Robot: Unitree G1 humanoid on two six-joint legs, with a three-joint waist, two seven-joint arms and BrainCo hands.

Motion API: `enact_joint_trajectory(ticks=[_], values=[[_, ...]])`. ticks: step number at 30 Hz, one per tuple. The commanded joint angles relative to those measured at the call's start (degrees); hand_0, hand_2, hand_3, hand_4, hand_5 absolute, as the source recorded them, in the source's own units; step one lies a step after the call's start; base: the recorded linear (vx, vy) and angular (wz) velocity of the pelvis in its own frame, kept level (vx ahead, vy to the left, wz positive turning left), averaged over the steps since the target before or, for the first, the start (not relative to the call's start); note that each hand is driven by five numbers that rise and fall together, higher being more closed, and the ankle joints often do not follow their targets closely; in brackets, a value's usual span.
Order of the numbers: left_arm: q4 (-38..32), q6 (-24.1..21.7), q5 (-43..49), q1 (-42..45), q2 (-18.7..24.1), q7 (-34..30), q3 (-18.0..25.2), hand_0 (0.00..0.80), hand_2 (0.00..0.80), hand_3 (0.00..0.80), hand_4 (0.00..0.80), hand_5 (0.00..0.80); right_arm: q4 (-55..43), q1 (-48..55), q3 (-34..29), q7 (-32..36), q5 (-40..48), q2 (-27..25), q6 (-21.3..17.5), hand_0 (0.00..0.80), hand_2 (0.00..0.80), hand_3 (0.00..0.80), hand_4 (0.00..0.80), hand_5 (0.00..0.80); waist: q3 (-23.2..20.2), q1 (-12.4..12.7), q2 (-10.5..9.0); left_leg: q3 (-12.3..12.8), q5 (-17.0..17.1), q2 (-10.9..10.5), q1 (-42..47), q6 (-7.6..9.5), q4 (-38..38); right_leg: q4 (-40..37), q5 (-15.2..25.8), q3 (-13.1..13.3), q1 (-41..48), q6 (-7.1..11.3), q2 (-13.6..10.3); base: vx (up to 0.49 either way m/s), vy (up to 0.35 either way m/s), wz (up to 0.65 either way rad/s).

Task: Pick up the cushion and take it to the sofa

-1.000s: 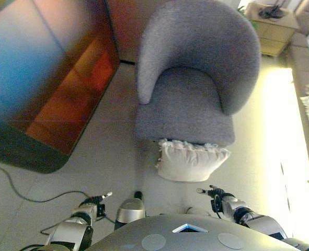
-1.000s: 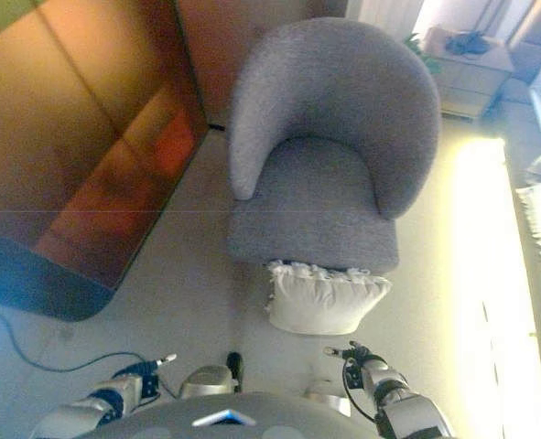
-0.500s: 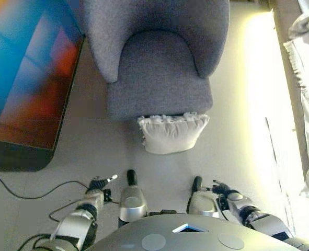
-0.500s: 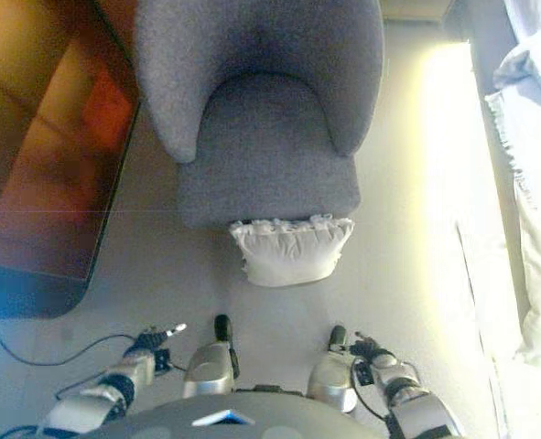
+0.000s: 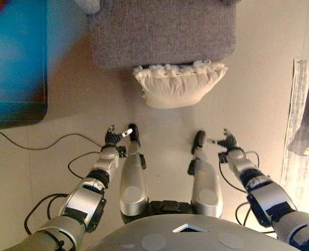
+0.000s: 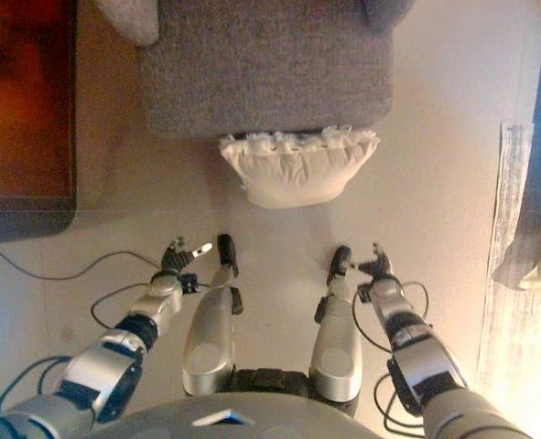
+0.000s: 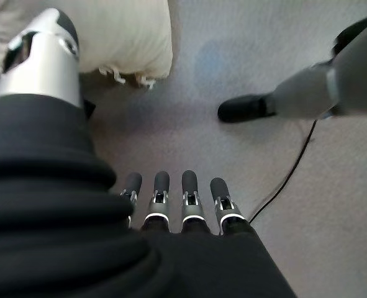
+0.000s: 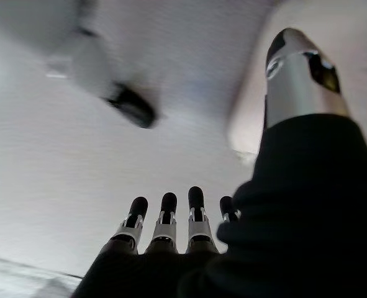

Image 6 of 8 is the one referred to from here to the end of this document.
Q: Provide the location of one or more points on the grey robot torso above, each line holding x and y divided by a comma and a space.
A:
233, 418

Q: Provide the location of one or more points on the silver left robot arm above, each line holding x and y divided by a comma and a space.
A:
100, 370

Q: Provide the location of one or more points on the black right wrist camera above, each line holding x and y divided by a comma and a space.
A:
364, 292

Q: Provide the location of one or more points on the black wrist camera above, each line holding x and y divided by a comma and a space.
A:
189, 282
364, 292

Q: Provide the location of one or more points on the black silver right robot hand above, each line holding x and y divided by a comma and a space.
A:
380, 270

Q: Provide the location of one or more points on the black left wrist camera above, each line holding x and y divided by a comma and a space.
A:
189, 282

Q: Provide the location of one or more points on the grey fabric sofa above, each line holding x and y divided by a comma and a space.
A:
270, 73

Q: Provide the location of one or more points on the dark window curtain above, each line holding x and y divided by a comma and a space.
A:
526, 219

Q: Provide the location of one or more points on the white silver left robot leg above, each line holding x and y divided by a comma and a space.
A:
208, 334

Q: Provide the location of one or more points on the colourful rug with dark border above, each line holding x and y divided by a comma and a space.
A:
23, 114

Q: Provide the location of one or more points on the white fluffy throw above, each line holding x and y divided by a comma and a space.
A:
130, 20

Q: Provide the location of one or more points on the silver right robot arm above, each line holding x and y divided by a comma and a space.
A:
435, 375

